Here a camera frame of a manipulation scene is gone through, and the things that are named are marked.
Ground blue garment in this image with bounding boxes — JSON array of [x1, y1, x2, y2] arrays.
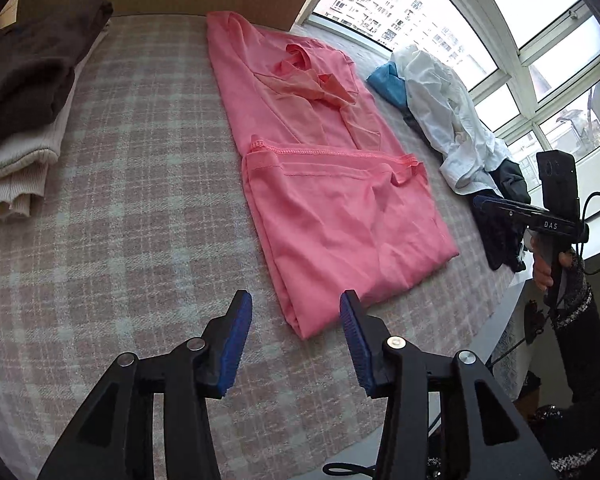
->
[[366, 62, 411, 109]]

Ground folded brown garment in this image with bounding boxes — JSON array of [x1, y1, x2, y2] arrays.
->
[[0, 0, 114, 161]]

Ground white shirt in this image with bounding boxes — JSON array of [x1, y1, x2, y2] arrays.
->
[[392, 46, 513, 196]]

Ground pink shirt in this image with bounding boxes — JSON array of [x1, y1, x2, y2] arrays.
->
[[205, 11, 460, 341]]

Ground person's right hand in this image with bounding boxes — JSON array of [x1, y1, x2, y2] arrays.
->
[[530, 234, 575, 293]]

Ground person's right forearm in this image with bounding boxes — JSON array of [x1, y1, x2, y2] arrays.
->
[[550, 255, 600, 411]]

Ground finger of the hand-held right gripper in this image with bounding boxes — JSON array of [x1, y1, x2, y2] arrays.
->
[[480, 205, 533, 222], [472, 195, 533, 211]]

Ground black garment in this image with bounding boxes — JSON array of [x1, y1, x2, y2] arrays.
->
[[470, 160, 533, 273]]

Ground white window frame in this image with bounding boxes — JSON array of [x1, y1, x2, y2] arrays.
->
[[290, 0, 600, 261]]

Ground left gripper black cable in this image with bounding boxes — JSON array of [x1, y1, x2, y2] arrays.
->
[[322, 390, 443, 479]]

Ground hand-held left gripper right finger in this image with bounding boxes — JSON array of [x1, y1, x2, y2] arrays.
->
[[340, 290, 556, 480]]

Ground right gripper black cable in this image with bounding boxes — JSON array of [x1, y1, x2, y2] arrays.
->
[[572, 191, 600, 277]]

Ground folded beige knit garment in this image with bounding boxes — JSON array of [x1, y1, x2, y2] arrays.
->
[[0, 35, 106, 221]]

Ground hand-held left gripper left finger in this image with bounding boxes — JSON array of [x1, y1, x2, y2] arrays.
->
[[37, 290, 253, 480]]

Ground apartment buildings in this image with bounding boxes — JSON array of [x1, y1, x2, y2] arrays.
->
[[312, 0, 498, 88]]

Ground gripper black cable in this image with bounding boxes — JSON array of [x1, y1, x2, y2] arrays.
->
[[322, 390, 443, 479], [572, 191, 600, 277]]

